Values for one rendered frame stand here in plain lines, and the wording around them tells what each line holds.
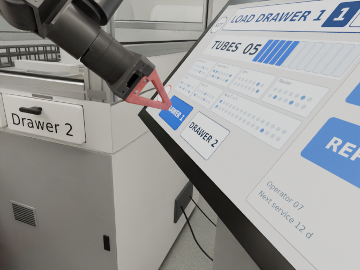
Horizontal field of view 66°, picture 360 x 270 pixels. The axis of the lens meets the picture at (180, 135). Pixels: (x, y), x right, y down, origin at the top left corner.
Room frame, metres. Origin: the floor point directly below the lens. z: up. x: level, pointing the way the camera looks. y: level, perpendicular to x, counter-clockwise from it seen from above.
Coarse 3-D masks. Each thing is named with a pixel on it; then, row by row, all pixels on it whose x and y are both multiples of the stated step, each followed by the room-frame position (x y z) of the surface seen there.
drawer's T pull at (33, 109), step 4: (20, 108) 0.75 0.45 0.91; (24, 108) 0.74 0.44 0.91; (28, 108) 0.74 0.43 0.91; (32, 108) 0.75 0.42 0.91; (36, 108) 0.75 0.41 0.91; (40, 108) 0.76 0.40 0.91; (28, 112) 0.74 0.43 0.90; (32, 112) 0.73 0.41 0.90; (36, 112) 0.73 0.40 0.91; (40, 112) 0.73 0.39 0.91
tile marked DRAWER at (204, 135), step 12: (192, 120) 0.39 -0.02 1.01; (204, 120) 0.37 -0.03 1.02; (192, 132) 0.36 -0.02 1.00; (204, 132) 0.35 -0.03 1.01; (216, 132) 0.33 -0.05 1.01; (228, 132) 0.31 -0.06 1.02; (192, 144) 0.34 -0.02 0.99; (204, 144) 0.33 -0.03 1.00; (216, 144) 0.31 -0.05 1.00; (204, 156) 0.31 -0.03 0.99
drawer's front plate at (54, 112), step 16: (16, 96) 0.81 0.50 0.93; (16, 112) 0.81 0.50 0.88; (48, 112) 0.76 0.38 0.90; (64, 112) 0.74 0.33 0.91; (80, 112) 0.73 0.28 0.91; (16, 128) 0.81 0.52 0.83; (32, 128) 0.78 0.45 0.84; (48, 128) 0.76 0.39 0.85; (64, 128) 0.74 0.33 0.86; (80, 128) 0.72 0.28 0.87
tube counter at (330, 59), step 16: (256, 48) 0.41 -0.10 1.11; (272, 48) 0.38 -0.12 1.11; (288, 48) 0.35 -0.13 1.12; (304, 48) 0.33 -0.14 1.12; (320, 48) 0.31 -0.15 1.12; (336, 48) 0.30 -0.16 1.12; (352, 48) 0.28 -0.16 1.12; (272, 64) 0.35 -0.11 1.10; (288, 64) 0.33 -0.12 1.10; (304, 64) 0.31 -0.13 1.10; (320, 64) 0.29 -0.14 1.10; (336, 64) 0.28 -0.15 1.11; (352, 64) 0.26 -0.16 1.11
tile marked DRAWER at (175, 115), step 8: (176, 96) 0.48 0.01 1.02; (176, 104) 0.46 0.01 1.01; (184, 104) 0.44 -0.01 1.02; (160, 112) 0.49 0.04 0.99; (168, 112) 0.46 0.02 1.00; (176, 112) 0.44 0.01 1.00; (184, 112) 0.42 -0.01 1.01; (168, 120) 0.44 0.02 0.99; (176, 120) 0.42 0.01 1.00; (176, 128) 0.40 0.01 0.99
